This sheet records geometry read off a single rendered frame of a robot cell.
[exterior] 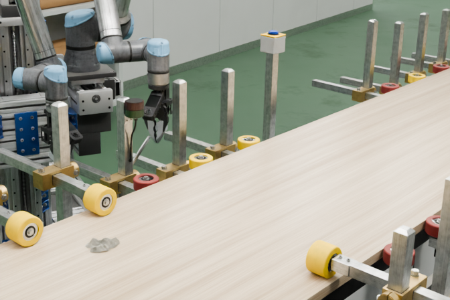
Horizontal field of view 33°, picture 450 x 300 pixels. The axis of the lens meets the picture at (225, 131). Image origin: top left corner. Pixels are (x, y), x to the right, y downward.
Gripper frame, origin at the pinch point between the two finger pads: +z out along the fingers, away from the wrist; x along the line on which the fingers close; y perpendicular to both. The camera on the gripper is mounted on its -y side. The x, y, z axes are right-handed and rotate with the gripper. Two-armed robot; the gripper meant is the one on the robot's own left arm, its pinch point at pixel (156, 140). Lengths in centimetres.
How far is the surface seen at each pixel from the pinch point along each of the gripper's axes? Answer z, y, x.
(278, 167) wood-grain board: 0.7, -4.9, -46.6
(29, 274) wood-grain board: 1, -95, -13
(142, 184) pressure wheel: 0.6, -35.5, -12.7
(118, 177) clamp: 3.8, -27.0, 0.3
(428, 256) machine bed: 17, -16, -98
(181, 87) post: -20.9, -1.1, -10.0
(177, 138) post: -2.5, -1.4, -8.8
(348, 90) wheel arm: 7, 115, -43
